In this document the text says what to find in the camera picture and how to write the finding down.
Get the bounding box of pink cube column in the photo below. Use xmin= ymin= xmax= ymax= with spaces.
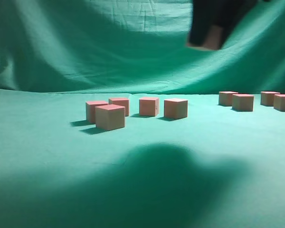
xmin=95 ymin=104 xmax=125 ymax=131
xmin=232 ymin=94 xmax=254 ymax=112
xmin=186 ymin=25 xmax=223 ymax=51
xmin=108 ymin=97 xmax=130 ymax=116
xmin=218 ymin=91 xmax=238 ymax=106
xmin=274 ymin=94 xmax=285 ymax=112
xmin=85 ymin=101 xmax=108 ymax=124
xmin=139 ymin=97 xmax=159 ymax=116
xmin=164 ymin=98 xmax=188 ymax=119
xmin=260 ymin=91 xmax=280 ymax=106

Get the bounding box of green cloth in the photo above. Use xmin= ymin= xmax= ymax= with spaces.
xmin=0 ymin=0 xmax=285 ymax=228

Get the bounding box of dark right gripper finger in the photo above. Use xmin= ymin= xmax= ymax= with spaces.
xmin=215 ymin=0 xmax=254 ymax=48
xmin=188 ymin=0 xmax=218 ymax=47

